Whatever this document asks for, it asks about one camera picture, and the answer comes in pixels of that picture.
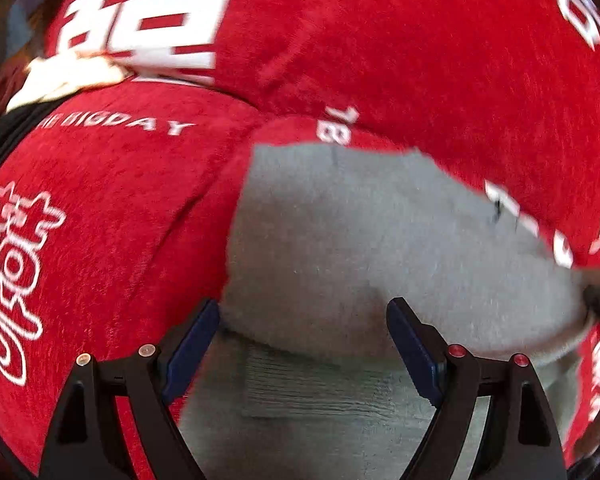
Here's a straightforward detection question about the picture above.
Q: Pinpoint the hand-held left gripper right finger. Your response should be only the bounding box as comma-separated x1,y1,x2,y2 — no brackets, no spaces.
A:
386,297,569,480

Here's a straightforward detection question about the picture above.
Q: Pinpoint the cream cloth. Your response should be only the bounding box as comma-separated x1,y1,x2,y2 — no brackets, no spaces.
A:
5,54,132,114

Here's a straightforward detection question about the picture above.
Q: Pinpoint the red printed sofa cover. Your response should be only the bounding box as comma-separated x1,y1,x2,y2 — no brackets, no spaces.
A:
0,0,600,476

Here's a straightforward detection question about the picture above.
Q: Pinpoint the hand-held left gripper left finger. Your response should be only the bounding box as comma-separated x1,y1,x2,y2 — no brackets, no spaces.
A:
39,298,221,480

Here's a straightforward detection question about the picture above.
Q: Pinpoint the grey small garment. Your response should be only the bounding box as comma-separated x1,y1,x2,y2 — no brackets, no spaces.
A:
177,142,600,480

